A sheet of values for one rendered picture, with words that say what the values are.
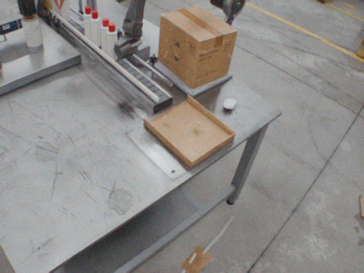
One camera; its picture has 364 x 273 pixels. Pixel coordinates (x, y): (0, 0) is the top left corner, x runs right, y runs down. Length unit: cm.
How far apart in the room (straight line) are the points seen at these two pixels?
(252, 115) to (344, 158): 147
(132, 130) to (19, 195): 53
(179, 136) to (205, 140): 11
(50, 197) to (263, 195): 153
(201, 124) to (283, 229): 107
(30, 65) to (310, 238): 196
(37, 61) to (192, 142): 90
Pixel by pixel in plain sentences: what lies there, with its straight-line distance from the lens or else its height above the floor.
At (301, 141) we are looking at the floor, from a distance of 283.
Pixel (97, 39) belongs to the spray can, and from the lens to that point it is 181.
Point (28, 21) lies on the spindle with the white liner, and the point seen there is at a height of 106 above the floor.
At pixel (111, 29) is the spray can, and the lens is 162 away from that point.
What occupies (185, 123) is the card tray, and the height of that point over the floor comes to 83.
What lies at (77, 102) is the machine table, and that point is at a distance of 157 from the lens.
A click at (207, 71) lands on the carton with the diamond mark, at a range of 160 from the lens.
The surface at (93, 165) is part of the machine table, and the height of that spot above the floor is 83.
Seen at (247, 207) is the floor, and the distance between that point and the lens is 226.
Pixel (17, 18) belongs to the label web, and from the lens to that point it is 201.
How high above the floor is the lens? 185
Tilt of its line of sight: 47 degrees down
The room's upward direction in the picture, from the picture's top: 9 degrees clockwise
